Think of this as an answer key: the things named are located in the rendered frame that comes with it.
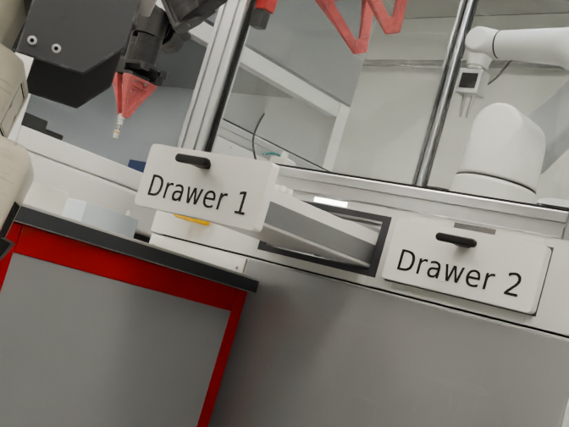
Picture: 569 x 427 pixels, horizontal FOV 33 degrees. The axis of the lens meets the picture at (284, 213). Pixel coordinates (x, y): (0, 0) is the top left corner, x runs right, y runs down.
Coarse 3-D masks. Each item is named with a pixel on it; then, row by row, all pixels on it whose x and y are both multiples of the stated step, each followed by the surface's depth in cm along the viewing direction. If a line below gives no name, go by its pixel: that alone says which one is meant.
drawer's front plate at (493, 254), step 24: (408, 240) 165; (432, 240) 162; (480, 240) 157; (504, 240) 154; (384, 264) 167; (408, 264) 164; (432, 264) 161; (456, 264) 158; (480, 264) 156; (504, 264) 153; (528, 264) 150; (432, 288) 160; (456, 288) 157; (480, 288) 154; (504, 288) 152; (528, 288) 149; (528, 312) 148
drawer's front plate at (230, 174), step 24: (168, 168) 161; (192, 168) 157; (216, 168) 153; (240, 168) 150; (264, 168) 147; (144, 192) 163; (168, 192) 159; (216, 192) 152; (264, 192) 146; (192, 216) 154; (216, 216) 151; (240, 216) 147; (264, 216) 146
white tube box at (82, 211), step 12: (72, 204) 164; (84, 204) 162; (72, 216) 163; (84, 216) 162; (96, 216) 164; (108, 216) 166; (120, 216) 168; (108, 228) 166; (120, 228) 168; (132, 228) 171
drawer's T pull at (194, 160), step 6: (180, 156) 154; (186, 156) 153; (192, 156) 152; (180, 162) 154; (186, 162) 153; (192, 162) 152; (198, 162) 151; (204, 162) 150; (210, 162) 151; (204, 168) 154
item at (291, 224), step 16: (272, 208) 150; (288, 208) 152; (304, 208) 156; (272, 224) 150; (288, 224) 153; (304, 224) 156; (320, 224) 159; (336, 224) 163; (352, 224) 166; (272, 240) 176; (288, 240) 164; (304, 240) 157; (320, 240) 160; (336, 240) 163; (352, 240) 166; (368, 240) 170; (336, 256) 169; (352, 256) 167; (368, 256) 171
